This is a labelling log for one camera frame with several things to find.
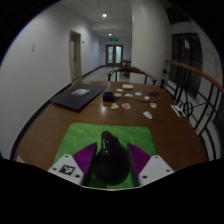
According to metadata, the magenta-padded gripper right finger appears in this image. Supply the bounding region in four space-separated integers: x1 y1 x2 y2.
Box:
126 142 175 188

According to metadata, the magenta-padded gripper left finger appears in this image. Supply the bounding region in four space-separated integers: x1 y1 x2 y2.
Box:
48 142 99 187

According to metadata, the black computer mouse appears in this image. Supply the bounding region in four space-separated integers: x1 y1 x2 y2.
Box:
92 130 132 187

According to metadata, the green mouse pad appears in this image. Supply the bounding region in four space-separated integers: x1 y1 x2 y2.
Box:
52 122 158 190

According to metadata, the white paper sheet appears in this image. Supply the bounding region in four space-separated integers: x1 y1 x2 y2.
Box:
170 104 187 118

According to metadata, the black railing with wooden handrail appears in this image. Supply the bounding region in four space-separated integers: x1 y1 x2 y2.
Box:
161 59 224 162

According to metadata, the closed black laptop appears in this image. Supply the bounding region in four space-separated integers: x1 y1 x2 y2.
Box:
49 82 110 113

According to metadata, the small black box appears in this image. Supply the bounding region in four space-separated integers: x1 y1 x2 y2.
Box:
102 91 115 103

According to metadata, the wooden chair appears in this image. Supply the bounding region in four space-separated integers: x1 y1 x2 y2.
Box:
106 66 158 86

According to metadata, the dark framed window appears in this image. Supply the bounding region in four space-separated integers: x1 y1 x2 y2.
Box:
169 32 204 98

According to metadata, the pale side door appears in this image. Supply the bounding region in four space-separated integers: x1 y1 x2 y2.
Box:
68 30 83 83

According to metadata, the glass double door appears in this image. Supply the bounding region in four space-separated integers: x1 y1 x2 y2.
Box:
105 44 124 66

